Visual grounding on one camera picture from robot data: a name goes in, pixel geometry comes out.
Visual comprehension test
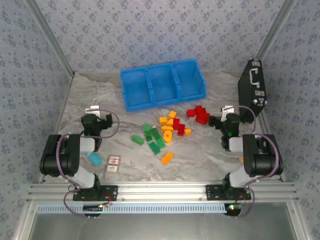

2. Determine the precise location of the grey metal lower panel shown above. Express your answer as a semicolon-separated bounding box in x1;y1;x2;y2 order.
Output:
32;212;298;240

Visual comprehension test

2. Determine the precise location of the aluminium front rail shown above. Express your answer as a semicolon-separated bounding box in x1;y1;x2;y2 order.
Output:
26;181;300;203

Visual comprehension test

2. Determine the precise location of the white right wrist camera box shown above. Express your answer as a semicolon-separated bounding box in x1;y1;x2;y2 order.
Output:
221;104;236;116

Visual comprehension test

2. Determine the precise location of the aluminium frame post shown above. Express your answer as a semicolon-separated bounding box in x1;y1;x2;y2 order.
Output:
23;0;76;77
256;0;301;61

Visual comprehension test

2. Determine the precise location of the light blue capsule toy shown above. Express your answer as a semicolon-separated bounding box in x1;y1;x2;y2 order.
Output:
84;151;103;166

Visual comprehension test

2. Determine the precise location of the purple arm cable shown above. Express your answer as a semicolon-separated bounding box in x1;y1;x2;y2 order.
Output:
228;104;280;219
56;109;121;218

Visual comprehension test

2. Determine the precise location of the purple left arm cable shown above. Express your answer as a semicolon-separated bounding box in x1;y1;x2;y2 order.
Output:
56;109;121;218

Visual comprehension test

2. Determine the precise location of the blue three-compartment plastic bin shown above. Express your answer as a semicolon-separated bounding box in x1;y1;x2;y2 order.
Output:
119;58;208;113

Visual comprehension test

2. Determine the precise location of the slotted blue-white cable duct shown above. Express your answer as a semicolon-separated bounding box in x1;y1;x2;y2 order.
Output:
36;202;228;214

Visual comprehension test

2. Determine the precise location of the black case with metal handle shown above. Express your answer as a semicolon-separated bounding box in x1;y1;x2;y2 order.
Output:
237;58;269;124

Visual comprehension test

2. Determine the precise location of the rounded green lego piece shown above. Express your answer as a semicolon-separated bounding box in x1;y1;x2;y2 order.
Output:
131;134;145;146

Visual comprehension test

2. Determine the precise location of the small circuit board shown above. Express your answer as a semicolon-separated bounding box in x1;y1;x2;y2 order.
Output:
83;204;105;212
224;203;243;212

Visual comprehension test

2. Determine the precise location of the yellow lego with red dot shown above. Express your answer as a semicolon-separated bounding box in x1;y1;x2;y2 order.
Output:
162;130;173;144

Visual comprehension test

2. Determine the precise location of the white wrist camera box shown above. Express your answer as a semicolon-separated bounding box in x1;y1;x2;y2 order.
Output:
85;105;101;116
221;104;236;116

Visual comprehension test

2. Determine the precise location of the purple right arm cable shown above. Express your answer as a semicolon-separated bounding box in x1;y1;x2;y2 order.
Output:
228;104;280;219

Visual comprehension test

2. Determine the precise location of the long green lego brick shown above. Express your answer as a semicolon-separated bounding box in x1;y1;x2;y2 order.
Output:
148;141;161;156
149;128;162;140

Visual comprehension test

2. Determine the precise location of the red-patterned card box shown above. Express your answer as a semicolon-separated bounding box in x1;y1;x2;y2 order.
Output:
104;154;122;175

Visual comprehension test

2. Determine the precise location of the long orange lego brick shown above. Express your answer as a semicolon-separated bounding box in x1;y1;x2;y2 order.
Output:
160;151;175;165

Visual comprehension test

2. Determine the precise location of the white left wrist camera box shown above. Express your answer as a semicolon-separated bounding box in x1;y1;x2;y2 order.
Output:
85;105;101;116

